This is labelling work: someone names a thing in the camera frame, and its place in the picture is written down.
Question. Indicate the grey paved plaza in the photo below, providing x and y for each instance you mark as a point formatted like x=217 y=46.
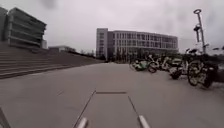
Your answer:
x=110 y=78

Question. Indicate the wide grey building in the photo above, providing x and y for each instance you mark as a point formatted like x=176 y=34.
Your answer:
x=140 y=43

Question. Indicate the low building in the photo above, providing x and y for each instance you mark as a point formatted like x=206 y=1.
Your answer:
x=61 y=49

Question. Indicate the robot's own part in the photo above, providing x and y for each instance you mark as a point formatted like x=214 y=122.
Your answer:
x=82 y=122
x=144 y=121

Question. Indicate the wide grey steps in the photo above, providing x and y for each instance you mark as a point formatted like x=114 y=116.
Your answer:
x=30 y=61

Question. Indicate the row of parked bicycles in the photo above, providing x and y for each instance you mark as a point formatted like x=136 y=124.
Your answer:
x=195 y=71

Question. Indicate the grey building with balconies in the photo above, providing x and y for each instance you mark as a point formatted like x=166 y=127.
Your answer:
x=25 y=30

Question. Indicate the lamp pole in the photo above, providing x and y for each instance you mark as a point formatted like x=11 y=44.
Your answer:
x=200 y=31

